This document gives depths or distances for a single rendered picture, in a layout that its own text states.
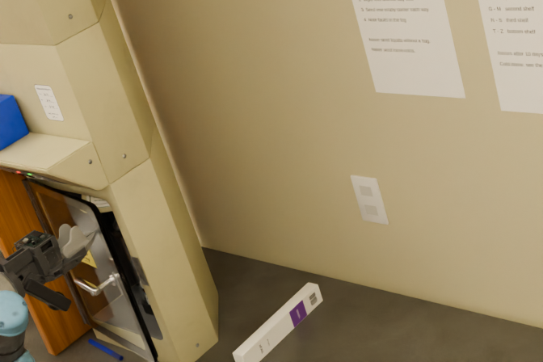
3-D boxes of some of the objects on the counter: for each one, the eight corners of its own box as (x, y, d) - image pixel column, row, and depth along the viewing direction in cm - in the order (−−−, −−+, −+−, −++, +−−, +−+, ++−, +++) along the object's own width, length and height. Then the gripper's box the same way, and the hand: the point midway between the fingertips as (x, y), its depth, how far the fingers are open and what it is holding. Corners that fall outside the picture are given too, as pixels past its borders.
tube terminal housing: (170, 279, 257) (59, -5, 225) (259, 305, 234) (151, -7, 203) (96, 338, 242) (-33, 42, 210) (184, 371, 219) (55, 46, 188)
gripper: (10, 268, 186) (96, 208, 199) (-15, 260, 192) (69, 203, 205) (27, 306, 190) (111, 245, 202) (2, 296, 196) (85, 238, 208)
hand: (90, 239), depth 204 cm, fingers closed
